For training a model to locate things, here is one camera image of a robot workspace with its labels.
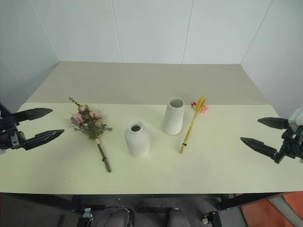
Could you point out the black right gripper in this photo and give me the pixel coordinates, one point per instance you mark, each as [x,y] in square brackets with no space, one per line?
[290,149]

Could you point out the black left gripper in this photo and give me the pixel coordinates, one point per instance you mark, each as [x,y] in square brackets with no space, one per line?
[9,139]

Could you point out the tapered white wide-mouth vase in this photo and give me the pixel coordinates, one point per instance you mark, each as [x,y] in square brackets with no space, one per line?
[173,120]

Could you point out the rounded white narrow-neck vase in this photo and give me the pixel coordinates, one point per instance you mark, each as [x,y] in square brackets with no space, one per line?
[137,142]

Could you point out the pink rose bouquet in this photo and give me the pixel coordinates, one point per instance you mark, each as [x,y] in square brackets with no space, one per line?
[88,123]

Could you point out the yellow wheat flower bunch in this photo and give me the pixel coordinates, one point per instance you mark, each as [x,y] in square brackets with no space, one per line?
[192,127]

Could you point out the orange floor mat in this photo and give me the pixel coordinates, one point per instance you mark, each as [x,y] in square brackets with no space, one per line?
[272,210]

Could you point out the silver caster wheel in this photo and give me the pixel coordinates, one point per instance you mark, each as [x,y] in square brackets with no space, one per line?
[204,218]
[87,212]

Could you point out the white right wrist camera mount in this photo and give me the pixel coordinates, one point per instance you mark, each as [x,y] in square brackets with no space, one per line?
[297,118]

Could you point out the black metal table frame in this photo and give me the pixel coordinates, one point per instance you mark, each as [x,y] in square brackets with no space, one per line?
[71,199]

